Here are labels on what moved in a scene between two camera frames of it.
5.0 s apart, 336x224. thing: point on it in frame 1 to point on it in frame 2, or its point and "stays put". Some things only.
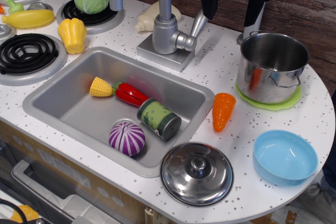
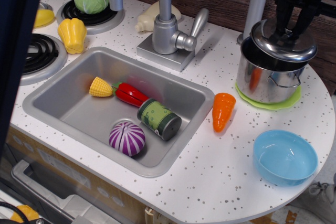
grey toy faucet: [165, 44] stays put
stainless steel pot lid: [197, 174] to [279, 46]
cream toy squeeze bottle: [146, 22] stays put
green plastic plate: [273, 106] stays put
